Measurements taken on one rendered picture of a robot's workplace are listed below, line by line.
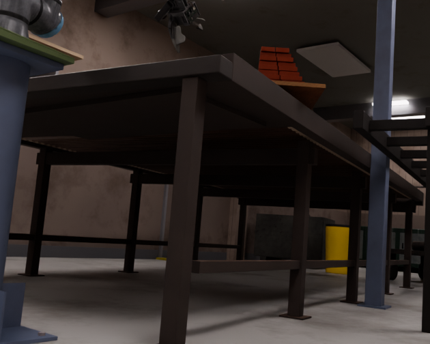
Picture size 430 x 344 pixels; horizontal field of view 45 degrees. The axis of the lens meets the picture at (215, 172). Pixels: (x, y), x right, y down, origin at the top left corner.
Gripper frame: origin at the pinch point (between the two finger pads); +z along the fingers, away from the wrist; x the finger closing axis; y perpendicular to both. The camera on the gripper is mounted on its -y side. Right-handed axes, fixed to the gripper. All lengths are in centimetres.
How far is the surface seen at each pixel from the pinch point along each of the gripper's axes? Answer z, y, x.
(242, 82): 9.7, 27.1, -10.1
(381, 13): 93, -14, 175
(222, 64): -2.7, 28.9, -17.3
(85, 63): 128, -355, 162
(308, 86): 45, 18, 35
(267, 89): 23.5, 23.5, 4.6
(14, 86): -22, -18, -57
